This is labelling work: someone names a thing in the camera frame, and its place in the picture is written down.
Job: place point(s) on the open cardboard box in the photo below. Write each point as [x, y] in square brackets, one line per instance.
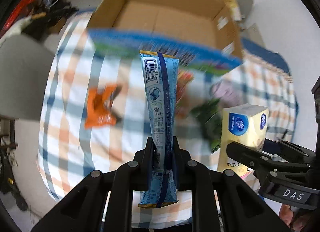
[201, 34]

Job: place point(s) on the red plastic bag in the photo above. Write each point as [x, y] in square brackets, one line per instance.
[22, 4]

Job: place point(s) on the plaid quilt table cover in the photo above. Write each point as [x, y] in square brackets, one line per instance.
[68, 152]

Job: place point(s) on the yellow tissue pack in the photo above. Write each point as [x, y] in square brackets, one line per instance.
[245, 124]

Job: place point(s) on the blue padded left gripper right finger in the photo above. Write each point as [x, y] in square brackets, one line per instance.
[194, 176]

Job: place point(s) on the orange printed snack bag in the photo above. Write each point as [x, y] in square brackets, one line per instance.
[234, 9]

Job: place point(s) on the white goose plush toy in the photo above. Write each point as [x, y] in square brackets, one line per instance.
[18, 26]

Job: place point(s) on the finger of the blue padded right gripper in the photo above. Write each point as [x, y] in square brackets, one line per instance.
[289, 151]
[260, 165]

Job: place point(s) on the person's right hand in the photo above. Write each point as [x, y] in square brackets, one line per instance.
[292, 220]

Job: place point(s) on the leaning beige board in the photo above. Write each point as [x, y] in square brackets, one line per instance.
[254, 35]

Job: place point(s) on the red snack packet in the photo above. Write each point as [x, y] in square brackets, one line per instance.
[182, 102]

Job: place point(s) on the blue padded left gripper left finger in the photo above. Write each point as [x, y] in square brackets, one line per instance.
[134, 175]

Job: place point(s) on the purple knit cloth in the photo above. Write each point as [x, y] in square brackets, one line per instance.
[227, 95]

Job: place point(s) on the orange snack packet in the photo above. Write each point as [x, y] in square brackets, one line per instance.
[99, 106]

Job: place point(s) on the long blue snack packet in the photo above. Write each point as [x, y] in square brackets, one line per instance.
[160, 79]

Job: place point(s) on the green snack packet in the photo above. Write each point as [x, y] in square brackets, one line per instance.
[210, 120]

